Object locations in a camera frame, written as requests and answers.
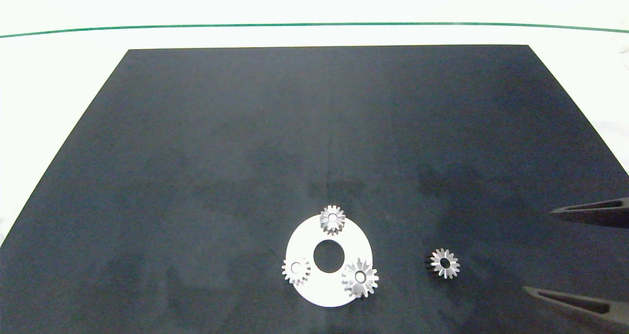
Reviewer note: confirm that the small steel gear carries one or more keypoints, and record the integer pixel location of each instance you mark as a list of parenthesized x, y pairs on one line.
[(302, 275), (453, 267), (326, 221)]

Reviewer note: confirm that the large steel gear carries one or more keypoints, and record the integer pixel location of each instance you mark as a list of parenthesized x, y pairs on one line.
[(369, 279)]

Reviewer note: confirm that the round white plate with pins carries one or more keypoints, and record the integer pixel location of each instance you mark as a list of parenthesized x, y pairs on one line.
[(306, 240)]

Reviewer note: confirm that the dark rectangular mat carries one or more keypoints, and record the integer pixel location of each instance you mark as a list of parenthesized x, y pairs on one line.
[(245, 152)]

